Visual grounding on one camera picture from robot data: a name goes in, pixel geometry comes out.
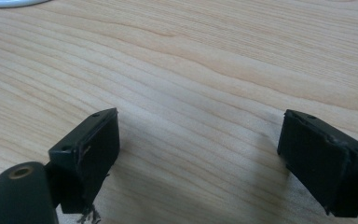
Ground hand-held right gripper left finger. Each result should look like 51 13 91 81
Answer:
48 107 121 215

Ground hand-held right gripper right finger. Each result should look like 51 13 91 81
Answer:
276 108 358 218

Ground white round object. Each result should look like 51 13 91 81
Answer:
0 0 51 9

